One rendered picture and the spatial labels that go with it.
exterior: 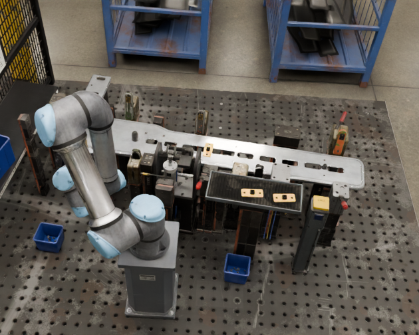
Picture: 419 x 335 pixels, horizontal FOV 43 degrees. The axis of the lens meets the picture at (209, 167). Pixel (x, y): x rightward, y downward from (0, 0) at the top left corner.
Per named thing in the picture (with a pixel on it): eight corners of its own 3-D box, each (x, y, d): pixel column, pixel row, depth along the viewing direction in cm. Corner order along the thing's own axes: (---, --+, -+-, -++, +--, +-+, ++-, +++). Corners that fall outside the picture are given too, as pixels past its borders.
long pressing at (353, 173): (363, 156, 247) (364, 153, 246) (364, 193, 232) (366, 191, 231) (74, 113, 257) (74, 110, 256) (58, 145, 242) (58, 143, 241)
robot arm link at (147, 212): (172, 229, 189) (172, 206, 179) (141, 249, 183) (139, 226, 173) (152, 208, 195) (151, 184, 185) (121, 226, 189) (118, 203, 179)
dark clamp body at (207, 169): (218, 215, 257) (223, 161, 228) (213, 238, 248) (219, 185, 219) (196, 211, 257) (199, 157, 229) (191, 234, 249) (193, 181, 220)
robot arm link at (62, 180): (57, 196, 188) (46, 175, 186) (68, 186, 199) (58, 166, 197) (76, 189, 186) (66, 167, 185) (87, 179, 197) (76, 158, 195)
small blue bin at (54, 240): (66, 236, 244) (64, 225, 237) (59, 254, 237) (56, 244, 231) (44, 232, 245) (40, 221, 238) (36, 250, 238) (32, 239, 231)
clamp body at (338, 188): (333, 230, 254) (352, 181, 227) (333, 249, 247) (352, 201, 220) (313, 226, 255) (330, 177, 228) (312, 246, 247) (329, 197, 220)
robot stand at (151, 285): (174, 319, 220) (175, 268, 190) (124, 316, 220) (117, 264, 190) (178, 275, 233) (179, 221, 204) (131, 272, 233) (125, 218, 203)
